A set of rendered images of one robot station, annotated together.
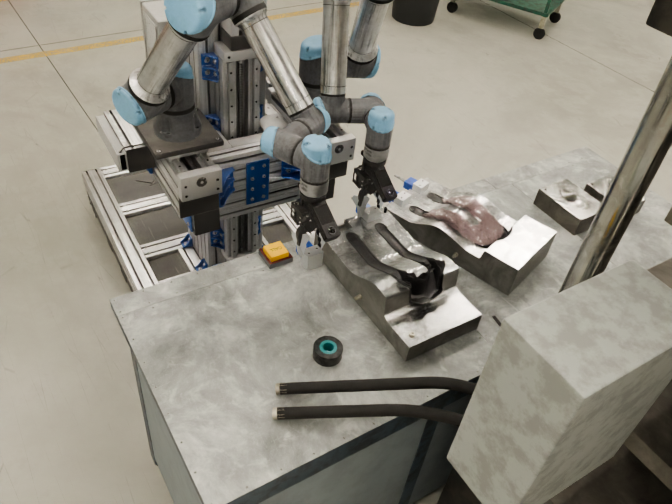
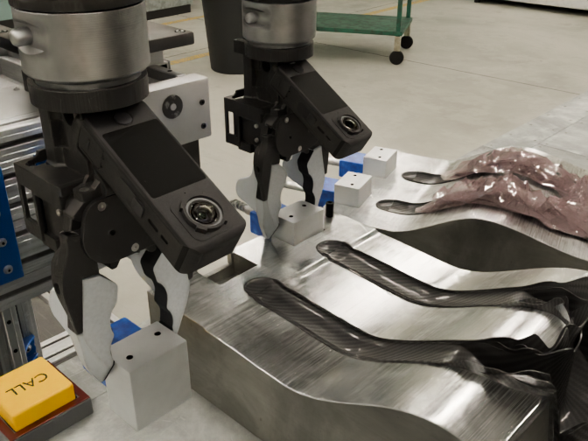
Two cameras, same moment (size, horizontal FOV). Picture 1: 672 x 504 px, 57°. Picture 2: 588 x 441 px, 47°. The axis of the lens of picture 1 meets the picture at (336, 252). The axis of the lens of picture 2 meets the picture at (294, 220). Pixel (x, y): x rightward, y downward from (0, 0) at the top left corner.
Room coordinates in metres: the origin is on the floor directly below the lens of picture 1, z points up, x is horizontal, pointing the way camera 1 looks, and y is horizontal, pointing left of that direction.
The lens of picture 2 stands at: (0.90, 0.03, 1.26)
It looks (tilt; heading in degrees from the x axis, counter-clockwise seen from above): 28 degrees down; 350
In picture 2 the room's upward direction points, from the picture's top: straight up
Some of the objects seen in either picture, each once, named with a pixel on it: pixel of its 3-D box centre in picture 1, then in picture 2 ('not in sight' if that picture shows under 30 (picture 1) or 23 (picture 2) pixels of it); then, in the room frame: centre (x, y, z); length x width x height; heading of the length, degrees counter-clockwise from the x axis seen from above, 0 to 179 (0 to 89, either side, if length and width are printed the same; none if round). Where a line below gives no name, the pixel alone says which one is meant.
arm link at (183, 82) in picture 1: (172, 82); not in sight; (1.70, 0.56, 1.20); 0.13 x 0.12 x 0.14; 154
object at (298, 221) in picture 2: (362, 208); (268, 219); (1.61, -0.07, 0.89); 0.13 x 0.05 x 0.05; 36
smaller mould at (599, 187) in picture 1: (612, 197); not in sight; (1.95, -0.99, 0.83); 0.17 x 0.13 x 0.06; 36
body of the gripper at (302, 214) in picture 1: (310, 207); (94, 163); (1.33, 0.08, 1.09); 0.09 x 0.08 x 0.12; 37
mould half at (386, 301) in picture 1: (394, 271); (431, 358); (1.36, -0.18, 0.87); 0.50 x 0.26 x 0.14; 36
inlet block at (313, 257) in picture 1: (303, 247); (111, 346); (1.34, 0.09, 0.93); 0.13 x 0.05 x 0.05; 37
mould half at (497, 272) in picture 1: (466, 225); (527, 212); (1.64, -0.42, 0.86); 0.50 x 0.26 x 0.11; 54
